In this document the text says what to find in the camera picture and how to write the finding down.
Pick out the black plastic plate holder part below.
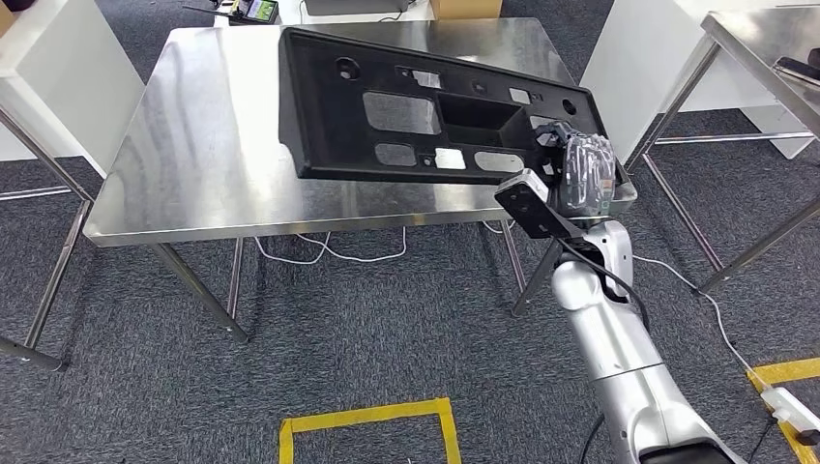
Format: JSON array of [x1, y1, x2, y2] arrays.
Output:
[[278, 26, 620, 189]]

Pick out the stainless steel workbench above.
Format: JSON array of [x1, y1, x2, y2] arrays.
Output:
[[83, 16, 639, 345]]

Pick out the brown cardboard box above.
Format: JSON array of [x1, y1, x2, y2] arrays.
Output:
[[428, 0, 504, 20]]

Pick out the grey laptop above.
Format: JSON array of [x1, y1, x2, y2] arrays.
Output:
[[303, 0, 411, 17]]

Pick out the handheld device with screen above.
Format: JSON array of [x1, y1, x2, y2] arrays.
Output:
[[182, 0, 280, 25]]

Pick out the white partition panel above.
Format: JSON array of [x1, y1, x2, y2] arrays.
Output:
[[0, 0, 147, 179], [578, 0, 816, 161]]

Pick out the stainless steel table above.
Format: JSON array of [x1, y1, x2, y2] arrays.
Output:
[[624, 5, 820, 297]]

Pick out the white power strip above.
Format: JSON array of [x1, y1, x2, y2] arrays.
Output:
[[760, 386, 820, 447]]

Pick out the black flat object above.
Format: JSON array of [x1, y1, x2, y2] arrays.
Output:
[[773, 55, 820, 88]]

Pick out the white power cable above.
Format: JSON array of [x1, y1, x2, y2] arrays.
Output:
[[630, 254, 770, 392], [252, 225, 409, 266]]

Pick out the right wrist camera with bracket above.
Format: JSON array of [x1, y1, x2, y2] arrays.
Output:
[[493, 167, 587, 242]]

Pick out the black camera cable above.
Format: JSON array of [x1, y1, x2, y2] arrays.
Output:
[[555, 238, 652, 334]]

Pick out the black power cord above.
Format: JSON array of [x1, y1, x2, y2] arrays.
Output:
[[745, 416, 777, 464]]

